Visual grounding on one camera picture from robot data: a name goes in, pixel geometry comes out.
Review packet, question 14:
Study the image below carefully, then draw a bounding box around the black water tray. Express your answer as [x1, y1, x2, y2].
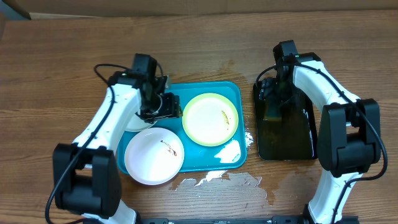
[253, 85, 318, 161]

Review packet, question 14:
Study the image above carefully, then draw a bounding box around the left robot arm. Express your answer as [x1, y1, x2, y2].
[45, 54, 183, 223]

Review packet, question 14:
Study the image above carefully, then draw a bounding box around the white plate upper left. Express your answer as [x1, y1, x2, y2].
[125, 114, 156, 132]

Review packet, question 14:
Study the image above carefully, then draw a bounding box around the teal plastic tray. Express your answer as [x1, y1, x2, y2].
[116, 81, 248, 175]

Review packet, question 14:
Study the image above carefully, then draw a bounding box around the white plate lower left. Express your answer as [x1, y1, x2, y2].
[124, 128, 185, 185]

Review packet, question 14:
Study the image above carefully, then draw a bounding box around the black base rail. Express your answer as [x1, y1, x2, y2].
[83, 215, 360, 224]

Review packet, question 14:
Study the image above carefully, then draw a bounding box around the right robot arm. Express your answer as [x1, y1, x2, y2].
[253, 40, 387, 223]

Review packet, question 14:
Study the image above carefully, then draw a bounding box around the yellow green rimmed plate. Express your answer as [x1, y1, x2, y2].
[182, 93, 239, 147]

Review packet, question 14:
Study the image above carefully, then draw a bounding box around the white plate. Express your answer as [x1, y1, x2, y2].
[124, 128, 185, 185]
[125, 114, 156, 132]

